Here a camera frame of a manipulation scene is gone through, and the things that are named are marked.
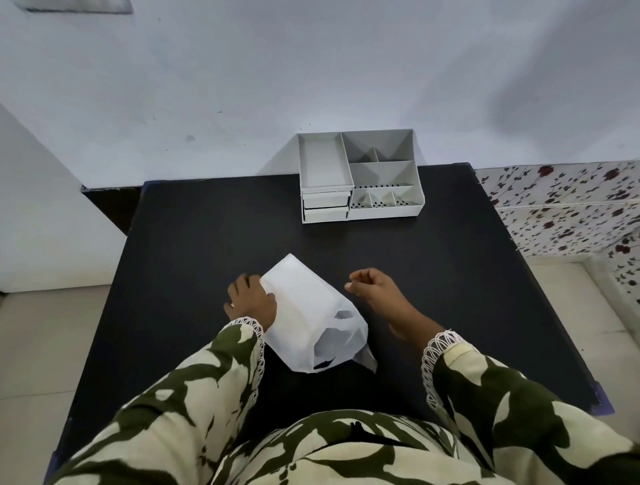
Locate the person's right hand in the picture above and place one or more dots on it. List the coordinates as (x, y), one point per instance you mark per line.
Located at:
(385, 298)

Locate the person's left hand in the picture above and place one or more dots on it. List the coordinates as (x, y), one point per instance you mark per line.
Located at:
(248, 306)

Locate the person's right thumb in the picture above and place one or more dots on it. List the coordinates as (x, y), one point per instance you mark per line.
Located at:
(354, 287)

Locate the person's left thumb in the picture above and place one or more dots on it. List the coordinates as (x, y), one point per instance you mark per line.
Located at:
(269, 298)

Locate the white paper bag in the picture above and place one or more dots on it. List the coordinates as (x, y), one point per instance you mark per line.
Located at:
(310, 315)

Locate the person's left forearm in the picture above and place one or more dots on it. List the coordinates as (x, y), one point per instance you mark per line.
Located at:
(190, 399)

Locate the person's right forearm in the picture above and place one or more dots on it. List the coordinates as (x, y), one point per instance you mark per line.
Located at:
(505, 404)

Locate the white organizer drawer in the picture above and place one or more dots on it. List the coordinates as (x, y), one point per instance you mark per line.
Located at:
(325, 215)
(326, 199)

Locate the white desk organizer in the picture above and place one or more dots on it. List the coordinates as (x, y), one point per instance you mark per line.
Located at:
(380, 175)

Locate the green cream patterned garment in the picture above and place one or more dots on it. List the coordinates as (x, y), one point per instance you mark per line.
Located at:
(350, 449)

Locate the white floral patterned cloth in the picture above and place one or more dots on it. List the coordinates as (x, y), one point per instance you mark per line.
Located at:
(565, 210)

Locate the grey wall vent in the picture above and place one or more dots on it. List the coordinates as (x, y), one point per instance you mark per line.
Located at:
(75, 5)

